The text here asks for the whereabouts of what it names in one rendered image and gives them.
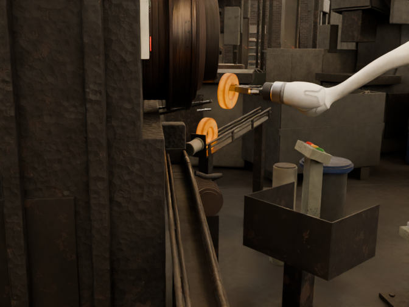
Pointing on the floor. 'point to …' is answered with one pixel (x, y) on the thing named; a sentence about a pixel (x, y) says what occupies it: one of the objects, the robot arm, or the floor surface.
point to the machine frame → (78, 158)
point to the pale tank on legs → (258, 35)
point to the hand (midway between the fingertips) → (229, 87)
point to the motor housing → (211, 207)
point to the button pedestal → (312, 178)
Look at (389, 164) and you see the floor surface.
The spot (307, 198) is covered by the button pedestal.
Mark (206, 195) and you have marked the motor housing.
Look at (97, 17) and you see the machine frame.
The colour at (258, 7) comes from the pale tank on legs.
